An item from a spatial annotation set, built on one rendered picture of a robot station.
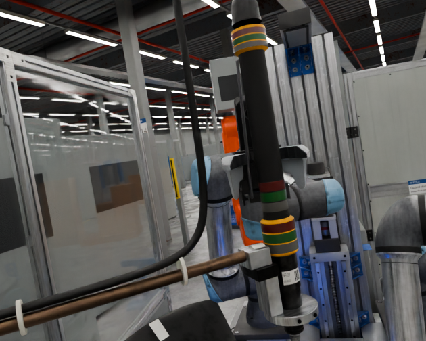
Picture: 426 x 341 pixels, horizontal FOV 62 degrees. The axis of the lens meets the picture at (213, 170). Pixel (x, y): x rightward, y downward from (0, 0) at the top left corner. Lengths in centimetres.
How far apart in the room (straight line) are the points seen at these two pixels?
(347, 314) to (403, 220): 65
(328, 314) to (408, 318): 59
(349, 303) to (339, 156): 53
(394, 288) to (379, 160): 147
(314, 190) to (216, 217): 45
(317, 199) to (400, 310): 31
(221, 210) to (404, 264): 52
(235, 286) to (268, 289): 82
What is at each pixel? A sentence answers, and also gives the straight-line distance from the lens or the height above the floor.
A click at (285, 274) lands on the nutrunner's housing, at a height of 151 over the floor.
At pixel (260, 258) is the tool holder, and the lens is 45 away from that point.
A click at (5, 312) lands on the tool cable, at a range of 41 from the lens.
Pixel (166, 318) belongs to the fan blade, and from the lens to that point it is 61.
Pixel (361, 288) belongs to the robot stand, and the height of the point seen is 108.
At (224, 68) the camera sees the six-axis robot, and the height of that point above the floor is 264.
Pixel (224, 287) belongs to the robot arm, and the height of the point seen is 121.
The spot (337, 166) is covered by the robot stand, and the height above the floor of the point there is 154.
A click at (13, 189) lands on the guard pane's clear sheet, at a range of 112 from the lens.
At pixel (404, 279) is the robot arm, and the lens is 91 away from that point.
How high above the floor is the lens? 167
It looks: 3 degrees down
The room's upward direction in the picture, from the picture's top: 9 degrees counter-clockwise
